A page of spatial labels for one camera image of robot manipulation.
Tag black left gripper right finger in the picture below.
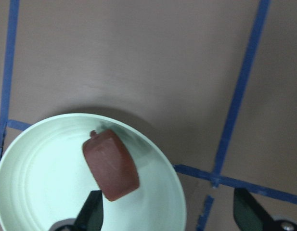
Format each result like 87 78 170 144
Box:
233 188 297 231

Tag light green plate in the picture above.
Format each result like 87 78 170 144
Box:
0 114 187 231

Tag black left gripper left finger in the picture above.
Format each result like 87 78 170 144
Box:
52 190 104 231

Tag brown bun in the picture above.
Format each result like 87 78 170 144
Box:
82 129 140 202

